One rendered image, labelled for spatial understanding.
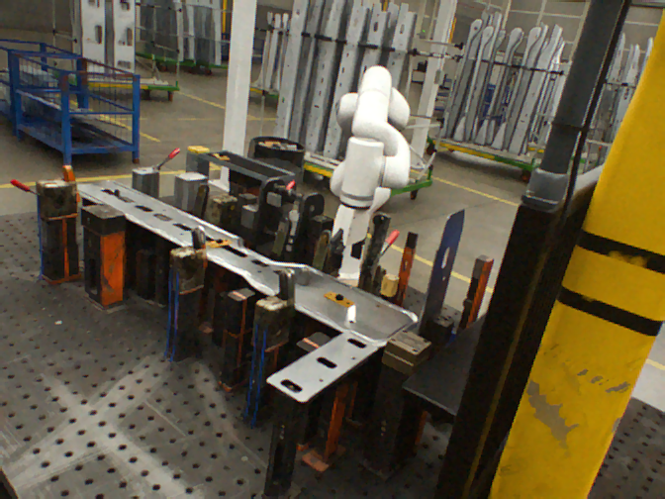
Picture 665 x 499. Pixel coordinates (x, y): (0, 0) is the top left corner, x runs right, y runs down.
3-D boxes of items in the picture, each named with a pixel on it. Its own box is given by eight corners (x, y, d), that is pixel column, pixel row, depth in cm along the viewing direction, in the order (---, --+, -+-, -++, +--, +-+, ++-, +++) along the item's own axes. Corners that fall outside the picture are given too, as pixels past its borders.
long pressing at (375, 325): (56, 189, 195) (56, 184, 194) (113, 181, 212) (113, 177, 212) (379, 352, 126) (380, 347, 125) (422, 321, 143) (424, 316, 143)
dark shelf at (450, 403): (397, 396, 109) (400, 384, 108) (528, 279, 179) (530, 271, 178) (502, 454, 98) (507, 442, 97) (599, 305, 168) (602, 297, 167)
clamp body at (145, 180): (125, 253, 220) (125, 168, 206) (148, 248, 229) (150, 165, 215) (140, 262, 215) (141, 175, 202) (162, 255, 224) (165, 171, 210)
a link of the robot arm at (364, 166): (378, 190, 137) (342, 184, 137) (388, 139, 132) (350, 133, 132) (378, 199, 129) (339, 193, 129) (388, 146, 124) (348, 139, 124)
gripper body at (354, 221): (355, 192, 140) (348, 232, 144) (332, 198, 132) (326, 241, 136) (379, 201, 136) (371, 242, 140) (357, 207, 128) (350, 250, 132)
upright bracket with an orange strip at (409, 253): (374, 383, 163) (407, 231, 144) (376, 381, 164) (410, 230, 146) (382, 387, 162) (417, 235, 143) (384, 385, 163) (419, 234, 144)
